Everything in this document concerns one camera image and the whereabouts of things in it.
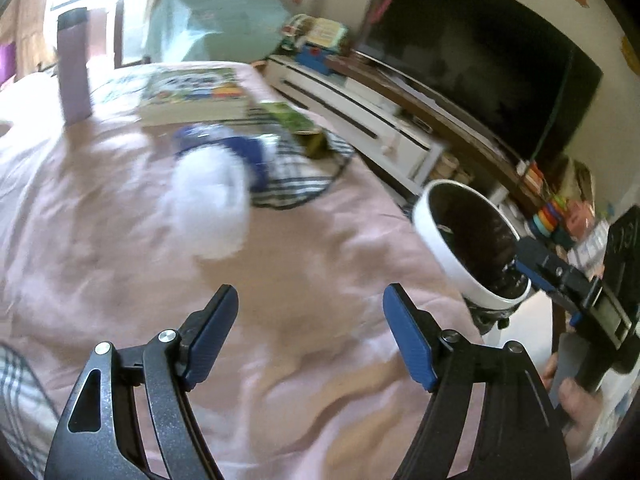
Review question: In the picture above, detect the black flat television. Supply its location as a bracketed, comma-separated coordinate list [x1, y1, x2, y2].
[355, 0, 602, 167]

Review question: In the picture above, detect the pink bed sheet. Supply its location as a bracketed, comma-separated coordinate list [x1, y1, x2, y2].
[1, 66, 480, 479]

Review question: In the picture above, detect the white TV cabinet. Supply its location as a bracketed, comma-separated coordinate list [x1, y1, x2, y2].
[264, 55, 445, 195]

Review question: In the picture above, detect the colourful toy stack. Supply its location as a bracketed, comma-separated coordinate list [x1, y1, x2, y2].
[280, 14, 349, 76]

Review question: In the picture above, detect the blue white crumpled bag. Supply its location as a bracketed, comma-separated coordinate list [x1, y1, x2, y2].
[174, 124, 280, 193]

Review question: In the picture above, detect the stack of books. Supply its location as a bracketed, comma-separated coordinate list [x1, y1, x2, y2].
[137, 67, 250, 126]

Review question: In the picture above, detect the white foam fruit net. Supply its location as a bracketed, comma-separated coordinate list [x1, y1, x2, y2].
[170, 144, 250, 260]

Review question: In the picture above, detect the white round trash bin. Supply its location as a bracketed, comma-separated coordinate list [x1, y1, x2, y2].
[412, 179, 532, 312]

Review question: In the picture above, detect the green snack wrapper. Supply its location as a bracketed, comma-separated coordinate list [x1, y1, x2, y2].
[259, 101, 329, 159]

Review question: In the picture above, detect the person's right hand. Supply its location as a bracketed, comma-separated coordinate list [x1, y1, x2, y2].
[558, 377, 603, 462]

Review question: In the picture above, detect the purple thermos bottle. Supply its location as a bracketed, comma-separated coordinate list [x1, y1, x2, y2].
[56, 8, 92, 125]

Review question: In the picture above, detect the plaid cloth mat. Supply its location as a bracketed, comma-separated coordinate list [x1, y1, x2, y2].
[1, 344, 58, 479]
[244, 107, 355, 210]

